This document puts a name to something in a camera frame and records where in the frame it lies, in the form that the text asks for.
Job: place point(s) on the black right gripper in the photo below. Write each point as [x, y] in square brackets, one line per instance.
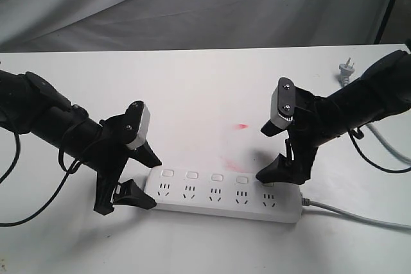
[304, 135]

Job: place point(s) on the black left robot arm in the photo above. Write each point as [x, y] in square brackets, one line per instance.
[30, 104]

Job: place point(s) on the white five-outlet power strip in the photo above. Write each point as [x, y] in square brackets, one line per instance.
[232, 195]

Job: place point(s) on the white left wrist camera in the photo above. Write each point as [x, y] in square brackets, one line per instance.
[142, 130]

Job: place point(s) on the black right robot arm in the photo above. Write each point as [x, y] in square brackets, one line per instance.
[383, 90]

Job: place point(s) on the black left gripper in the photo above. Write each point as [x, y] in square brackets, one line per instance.
[118, 131]

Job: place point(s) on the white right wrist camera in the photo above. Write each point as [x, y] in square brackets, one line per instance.
[283, 103]

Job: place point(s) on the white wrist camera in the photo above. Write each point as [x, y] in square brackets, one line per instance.
[283, 103]
[142, 130]

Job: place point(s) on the grey backdrop cloth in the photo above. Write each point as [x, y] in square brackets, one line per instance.
[128, 25]

